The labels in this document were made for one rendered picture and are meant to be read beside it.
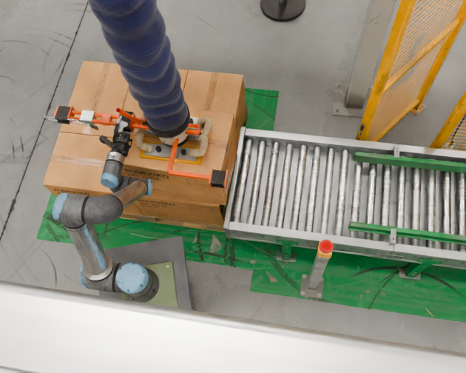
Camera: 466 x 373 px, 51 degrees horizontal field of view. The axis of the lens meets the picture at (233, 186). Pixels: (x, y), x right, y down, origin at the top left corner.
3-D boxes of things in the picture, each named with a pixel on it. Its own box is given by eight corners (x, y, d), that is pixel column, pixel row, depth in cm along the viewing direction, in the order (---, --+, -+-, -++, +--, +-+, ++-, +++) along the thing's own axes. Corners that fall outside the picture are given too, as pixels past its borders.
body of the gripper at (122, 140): (133, 138, 260) (127, 158, 256) (117, 137, 261) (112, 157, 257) (129, 132, 253) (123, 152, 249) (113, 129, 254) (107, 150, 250)
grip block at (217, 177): (228, 174, 247) (228, 169, 242) (225, 189, 244) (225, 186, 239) (212, 172, 248) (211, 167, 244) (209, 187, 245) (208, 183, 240)
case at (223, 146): (238, 146, 309) (234, 114, 272) (225, 205, 295) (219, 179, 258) (147, 133, 317) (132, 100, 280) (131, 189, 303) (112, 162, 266)
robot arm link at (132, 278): (149, 298, 256) (142, 294, 239) (117, 294, 257) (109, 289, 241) (154, 269, 261) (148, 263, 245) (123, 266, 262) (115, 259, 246)
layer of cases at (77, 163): (246, 104, 380) (243, 74, 344) (225, 226, 344) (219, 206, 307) (100, 90, 396) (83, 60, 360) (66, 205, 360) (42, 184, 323)
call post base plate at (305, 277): (323, 277, 339) (324, 276, 337) (322, 298, 334) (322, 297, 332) (302, 274, 341) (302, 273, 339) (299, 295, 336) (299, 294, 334)
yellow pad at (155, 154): (204, 149, 265) (203, 144, 261) (200, 166, 262) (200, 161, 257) (144, 141, 270) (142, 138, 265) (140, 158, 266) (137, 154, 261)
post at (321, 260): (316, 282, 339) (333, 242, 246) (316, 291, 336) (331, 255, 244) (307, 280, 339) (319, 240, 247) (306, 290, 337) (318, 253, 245)
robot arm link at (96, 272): (115, 297, 254) (80, 217, 194) (82, 292, 255) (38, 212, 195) (123, 271, 263) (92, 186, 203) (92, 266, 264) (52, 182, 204)
